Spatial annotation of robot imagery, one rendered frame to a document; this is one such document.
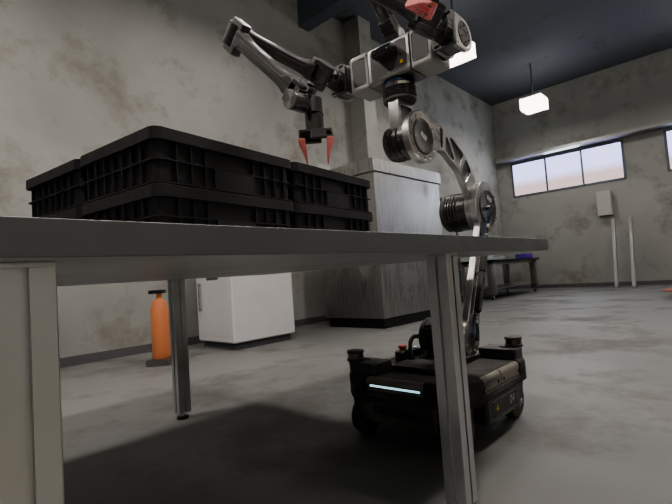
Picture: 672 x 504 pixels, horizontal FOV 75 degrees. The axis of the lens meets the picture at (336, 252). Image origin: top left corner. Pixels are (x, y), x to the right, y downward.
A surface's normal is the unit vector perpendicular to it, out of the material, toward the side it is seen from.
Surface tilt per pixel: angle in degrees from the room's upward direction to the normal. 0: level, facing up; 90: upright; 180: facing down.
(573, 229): 90
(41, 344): 90
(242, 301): 90
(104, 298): 90
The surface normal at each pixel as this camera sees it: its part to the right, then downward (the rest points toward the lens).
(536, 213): -0.68, 0.00
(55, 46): 0.73, -0.09
